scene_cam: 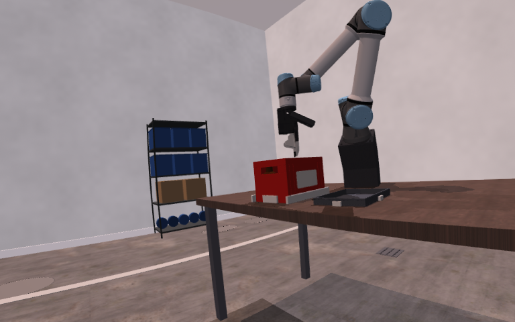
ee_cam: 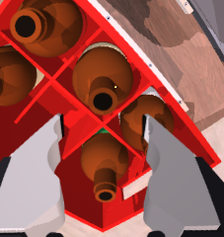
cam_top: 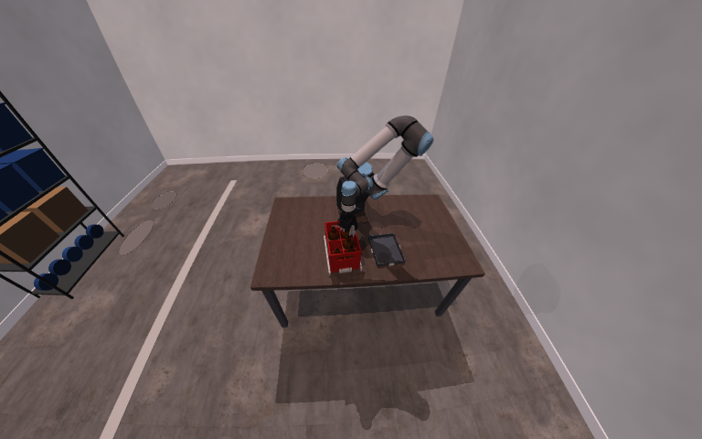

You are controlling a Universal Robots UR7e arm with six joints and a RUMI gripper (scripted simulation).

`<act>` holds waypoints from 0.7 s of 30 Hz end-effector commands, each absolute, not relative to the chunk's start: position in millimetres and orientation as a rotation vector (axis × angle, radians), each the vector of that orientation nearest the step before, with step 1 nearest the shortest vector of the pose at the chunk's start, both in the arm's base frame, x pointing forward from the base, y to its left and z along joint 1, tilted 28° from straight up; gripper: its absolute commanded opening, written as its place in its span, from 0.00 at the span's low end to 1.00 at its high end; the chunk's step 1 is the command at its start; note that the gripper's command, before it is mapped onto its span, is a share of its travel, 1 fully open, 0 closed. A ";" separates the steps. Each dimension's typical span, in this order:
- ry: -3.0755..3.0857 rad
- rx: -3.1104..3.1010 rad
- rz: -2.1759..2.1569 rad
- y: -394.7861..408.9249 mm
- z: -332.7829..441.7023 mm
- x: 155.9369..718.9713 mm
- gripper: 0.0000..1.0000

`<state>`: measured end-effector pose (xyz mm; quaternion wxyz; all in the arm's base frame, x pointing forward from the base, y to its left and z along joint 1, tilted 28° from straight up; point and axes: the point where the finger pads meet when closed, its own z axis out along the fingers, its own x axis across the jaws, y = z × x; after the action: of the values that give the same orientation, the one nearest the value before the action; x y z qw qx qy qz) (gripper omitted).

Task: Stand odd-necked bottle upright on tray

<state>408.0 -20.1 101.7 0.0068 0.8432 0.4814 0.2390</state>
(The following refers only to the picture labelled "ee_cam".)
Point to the red crate with dividers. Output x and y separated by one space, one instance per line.
20 121

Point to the grey square tray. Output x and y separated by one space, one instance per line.
210 16

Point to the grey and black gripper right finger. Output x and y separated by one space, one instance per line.
184 197

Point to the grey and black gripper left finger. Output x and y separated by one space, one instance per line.
31 200

